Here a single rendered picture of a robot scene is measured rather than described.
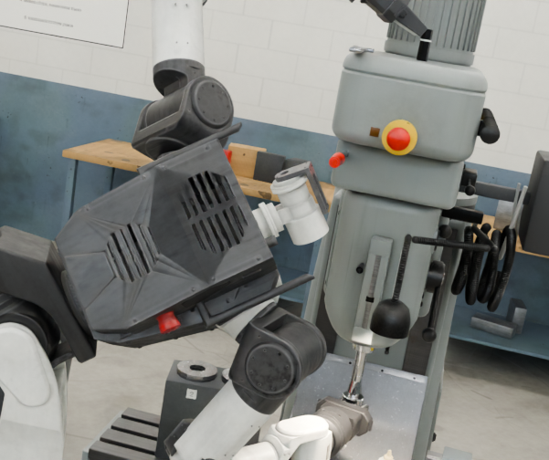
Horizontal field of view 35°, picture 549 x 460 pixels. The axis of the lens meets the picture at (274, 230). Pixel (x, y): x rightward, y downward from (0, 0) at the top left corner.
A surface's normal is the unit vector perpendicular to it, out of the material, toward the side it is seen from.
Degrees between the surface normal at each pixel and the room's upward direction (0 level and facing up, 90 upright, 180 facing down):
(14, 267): 90
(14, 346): 90
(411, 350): 90
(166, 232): 74
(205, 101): 61
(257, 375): 86
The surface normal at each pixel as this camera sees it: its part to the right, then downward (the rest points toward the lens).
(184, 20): 0.25, -0.24
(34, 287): 0.17, 0.26
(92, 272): -0.28, -0.09
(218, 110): 0.68, -0.21
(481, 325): -0.47, 0.14
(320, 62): -0.22, 0.20
